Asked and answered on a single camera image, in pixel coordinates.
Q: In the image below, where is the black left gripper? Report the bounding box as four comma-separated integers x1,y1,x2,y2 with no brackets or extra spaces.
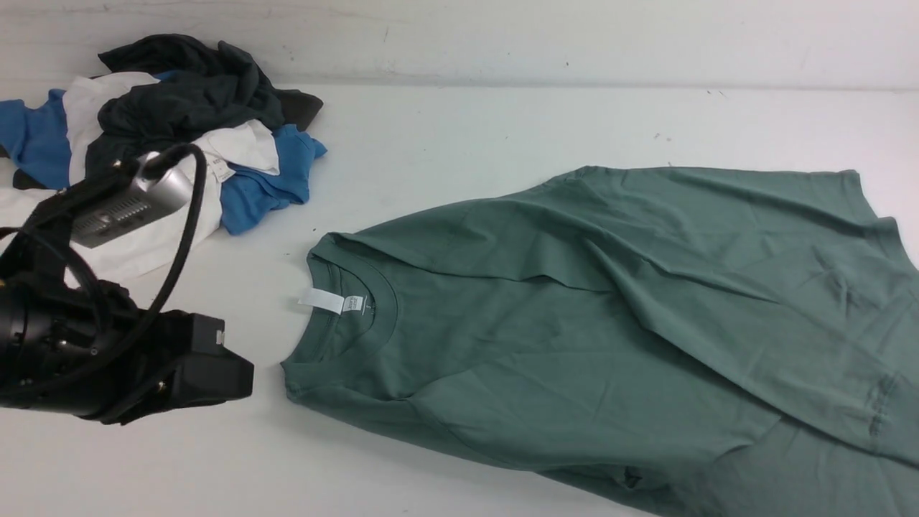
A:
84,309,255,426

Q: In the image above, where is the green long sleeve shirt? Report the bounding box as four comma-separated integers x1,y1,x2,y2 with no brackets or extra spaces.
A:
282,167,917,516

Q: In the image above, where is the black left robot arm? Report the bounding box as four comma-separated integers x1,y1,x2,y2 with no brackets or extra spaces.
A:
2,227,255,425

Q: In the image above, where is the white shirt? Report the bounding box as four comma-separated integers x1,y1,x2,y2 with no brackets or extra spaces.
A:
0,70,281,288

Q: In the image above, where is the blue shirt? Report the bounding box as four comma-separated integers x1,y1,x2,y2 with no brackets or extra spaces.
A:
2,89,326,236

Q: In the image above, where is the dark grey shirt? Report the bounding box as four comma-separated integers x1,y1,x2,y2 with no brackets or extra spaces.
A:
0,33,324,190

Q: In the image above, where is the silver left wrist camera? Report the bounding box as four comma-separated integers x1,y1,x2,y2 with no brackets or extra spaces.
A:
71,145,193,248

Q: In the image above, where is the black left camera cable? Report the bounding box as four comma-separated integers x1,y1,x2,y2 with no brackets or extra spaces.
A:
0,142,209,403

